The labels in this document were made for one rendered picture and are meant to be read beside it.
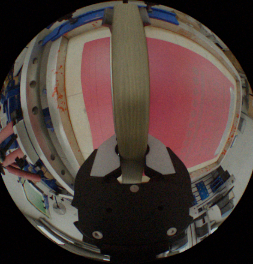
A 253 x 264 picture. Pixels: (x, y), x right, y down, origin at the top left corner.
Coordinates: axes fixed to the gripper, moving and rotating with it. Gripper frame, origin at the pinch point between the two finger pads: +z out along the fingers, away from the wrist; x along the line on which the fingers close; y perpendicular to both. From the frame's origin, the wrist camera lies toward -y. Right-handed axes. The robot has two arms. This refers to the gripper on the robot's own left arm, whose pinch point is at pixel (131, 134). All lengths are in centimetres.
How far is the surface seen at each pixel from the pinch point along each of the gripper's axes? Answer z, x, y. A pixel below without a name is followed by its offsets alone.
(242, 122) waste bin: 46, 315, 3
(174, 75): 5.7, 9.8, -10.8
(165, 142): 5.8, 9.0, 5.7
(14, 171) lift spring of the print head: -16, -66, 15
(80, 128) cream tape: 5.7, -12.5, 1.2
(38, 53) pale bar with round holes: 0.0, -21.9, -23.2
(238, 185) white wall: -76, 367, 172
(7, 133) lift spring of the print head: -8.1, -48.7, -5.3
